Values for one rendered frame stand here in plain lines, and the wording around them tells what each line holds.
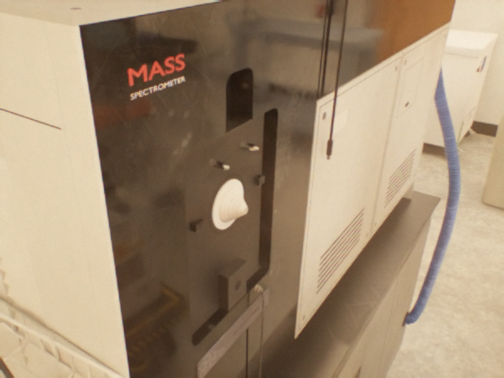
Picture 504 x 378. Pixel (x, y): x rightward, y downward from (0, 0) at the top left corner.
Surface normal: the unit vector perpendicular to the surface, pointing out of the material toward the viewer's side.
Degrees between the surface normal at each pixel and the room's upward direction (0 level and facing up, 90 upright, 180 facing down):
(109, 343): 90
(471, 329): 0
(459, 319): 0
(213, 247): 90
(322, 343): 0
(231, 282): 90
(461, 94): 90
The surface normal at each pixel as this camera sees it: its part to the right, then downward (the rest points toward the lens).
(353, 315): 0.01, -0.88
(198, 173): 0.83, 0.28
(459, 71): -0.56, 0.39
